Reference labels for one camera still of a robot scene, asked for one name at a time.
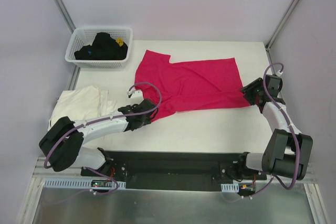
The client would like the pink t shirt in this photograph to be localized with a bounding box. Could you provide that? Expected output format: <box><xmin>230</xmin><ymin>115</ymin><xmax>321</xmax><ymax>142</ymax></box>
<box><xmin>135</xmin><ymin>50</ymin><xmax>249</xmax><ymax>120</ymax></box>

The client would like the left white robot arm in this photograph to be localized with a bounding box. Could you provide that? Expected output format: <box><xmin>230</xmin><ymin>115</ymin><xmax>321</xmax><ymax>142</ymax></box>
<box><xmin>39</xmin><ymin>99</ymin><xmax>159</xmax><ymax>176</ymax></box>

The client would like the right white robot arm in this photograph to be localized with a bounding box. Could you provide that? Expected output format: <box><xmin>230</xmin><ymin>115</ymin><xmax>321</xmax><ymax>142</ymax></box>
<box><xmin>236</xmin><ymin>74</ymin><xmax>313</xmax><ymax>180</ymax></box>

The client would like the white t shirt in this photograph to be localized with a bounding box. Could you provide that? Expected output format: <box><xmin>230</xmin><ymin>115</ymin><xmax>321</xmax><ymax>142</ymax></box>
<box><xmin>48</xmin><ymin>86</ymin><xmax>117</xmax><ymax>129</ymax></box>

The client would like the black t shirt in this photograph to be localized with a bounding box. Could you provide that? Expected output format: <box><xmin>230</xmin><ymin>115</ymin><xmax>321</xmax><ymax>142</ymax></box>
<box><xmin>74</xmin><ymin>32</ymin><xmax>128</xmax><ymax>61</ymax></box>

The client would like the white plastic laundry basket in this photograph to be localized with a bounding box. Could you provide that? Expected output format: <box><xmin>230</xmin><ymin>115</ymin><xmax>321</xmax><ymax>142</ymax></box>
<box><xmin>65</xmin><ymin>25</ymin><xmax>133</xmax><ymax>69</ymax></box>

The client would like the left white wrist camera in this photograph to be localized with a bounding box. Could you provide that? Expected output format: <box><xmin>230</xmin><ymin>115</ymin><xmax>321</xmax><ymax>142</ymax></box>
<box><xmin>128</xmin><ymin>90</ymin><xmax>143</xmax><ymax>99</ymax></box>

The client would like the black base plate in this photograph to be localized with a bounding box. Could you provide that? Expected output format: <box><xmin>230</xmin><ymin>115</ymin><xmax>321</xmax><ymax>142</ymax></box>
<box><xmin>97</xmin><ymin>151</ymin><xmax>267</xmax><ymax>191</ymax></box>

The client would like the right white cable duct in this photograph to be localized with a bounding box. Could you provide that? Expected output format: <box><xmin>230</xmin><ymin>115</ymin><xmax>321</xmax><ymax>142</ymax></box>
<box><xmin>220</xmin><ymin>183</ymin><xmax>239</xmax><ymax>193</ymax></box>

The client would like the white cable duct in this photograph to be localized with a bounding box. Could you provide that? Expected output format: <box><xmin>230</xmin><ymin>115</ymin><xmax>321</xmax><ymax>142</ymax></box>
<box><xmin>220</xmin><ymin>183</ymin><xmax>239</xmax><ymax>193</ymax></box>
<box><xmin>44</xmin><ymin>178</ymin><xmax>116</xmax><ymax>190</ymax></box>

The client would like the left white cable duct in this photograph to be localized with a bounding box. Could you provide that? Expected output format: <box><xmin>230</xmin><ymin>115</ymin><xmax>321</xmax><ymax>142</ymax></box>
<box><xmin>44</xmin><ymin>178</ymin><xmax>116</xmax><ymax>190</ymax></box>

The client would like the right aluminium frame post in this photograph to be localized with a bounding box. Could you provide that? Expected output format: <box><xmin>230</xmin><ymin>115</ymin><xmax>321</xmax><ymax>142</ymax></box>
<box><xmin>265</xmin><ymin>0</ymin><xmax>301</xmax><ymax>52</ymax></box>

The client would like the aluminium frame post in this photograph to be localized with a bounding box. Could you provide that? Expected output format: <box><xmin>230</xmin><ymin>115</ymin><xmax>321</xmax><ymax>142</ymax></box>
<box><xmin>265</xmin><ymin>0</ymin><xmax>301</xmax><ymax>52</ymax></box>
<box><xmin>39</xmin><ymin>0</ymin><xmax>78</xmax><ymax>36</ymax></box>

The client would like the left aluminium frame post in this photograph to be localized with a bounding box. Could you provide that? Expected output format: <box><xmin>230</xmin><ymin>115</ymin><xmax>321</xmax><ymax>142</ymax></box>
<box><xmin>39</xmin><ymin>0</ymin><xmax>78</xmax><ymax>36</ymax></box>

